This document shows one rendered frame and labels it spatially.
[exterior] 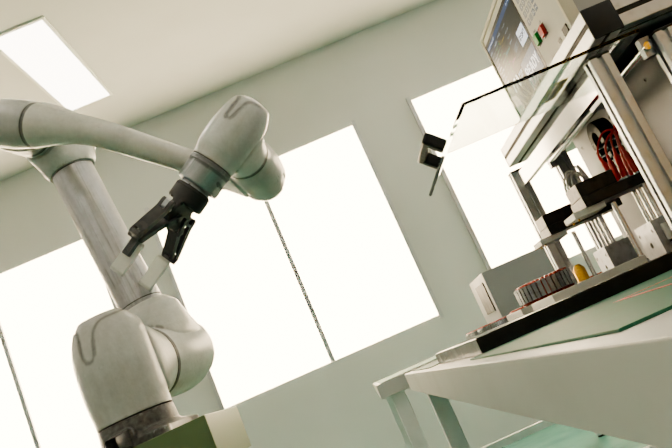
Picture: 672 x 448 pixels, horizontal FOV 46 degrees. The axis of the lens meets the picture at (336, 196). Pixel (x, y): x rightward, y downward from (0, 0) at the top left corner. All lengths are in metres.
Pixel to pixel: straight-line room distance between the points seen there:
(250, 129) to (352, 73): 4.87
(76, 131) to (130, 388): 0.55
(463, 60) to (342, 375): 2.62
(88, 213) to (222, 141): 0.47
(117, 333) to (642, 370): 1.35
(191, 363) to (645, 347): 1.49
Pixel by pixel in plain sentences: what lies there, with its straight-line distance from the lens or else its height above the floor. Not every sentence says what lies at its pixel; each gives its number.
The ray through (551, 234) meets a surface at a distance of 1.51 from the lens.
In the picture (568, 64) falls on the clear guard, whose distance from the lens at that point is 1.18.
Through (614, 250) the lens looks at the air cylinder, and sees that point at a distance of 1.54.
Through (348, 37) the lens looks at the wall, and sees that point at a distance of 6.54.
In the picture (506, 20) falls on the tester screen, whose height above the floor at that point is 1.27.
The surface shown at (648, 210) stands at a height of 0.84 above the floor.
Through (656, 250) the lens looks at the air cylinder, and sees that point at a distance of 1.33.
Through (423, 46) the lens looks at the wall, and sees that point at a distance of 6.52.
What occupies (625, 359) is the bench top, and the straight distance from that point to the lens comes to 0.38.
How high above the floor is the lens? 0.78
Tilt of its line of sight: 13 degrees up
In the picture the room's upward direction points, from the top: 24 degrees counter-clockwise
